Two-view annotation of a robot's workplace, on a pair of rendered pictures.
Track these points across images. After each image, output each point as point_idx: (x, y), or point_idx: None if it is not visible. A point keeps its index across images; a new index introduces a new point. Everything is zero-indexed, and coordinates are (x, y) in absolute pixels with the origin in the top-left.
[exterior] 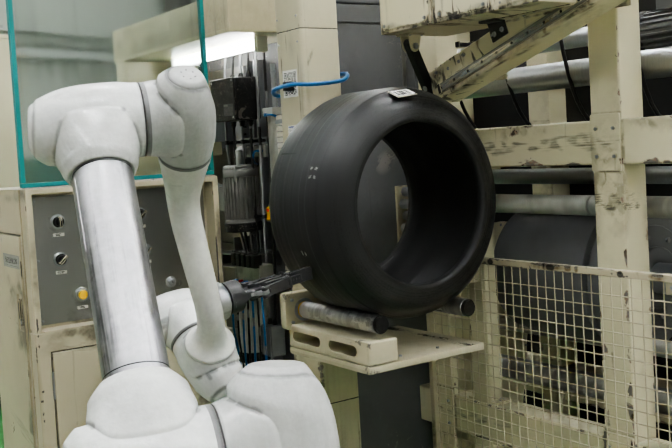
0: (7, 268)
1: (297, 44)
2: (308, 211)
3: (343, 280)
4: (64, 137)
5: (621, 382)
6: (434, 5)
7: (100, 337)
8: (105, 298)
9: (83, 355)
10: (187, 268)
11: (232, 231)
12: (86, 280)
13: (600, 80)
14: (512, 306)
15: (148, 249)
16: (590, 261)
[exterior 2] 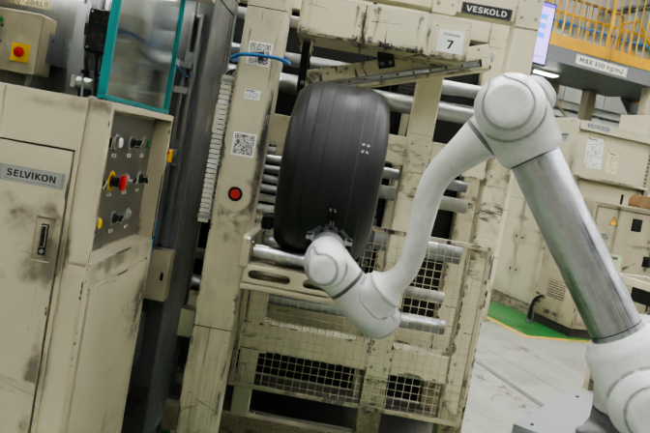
0: (10, 183)
1: (280, 24)
2: (358, 179)
3: (358, 235)
4: (548, 123)
5: (430, 309)
6: (365, 31)
7: (615, 299)
8: (610, 267)
9: (102, 290)
10: (426, 228)
11: None
12: (99, 208)
13: (422, 113)
14: None
15: (133, 180)
16: None
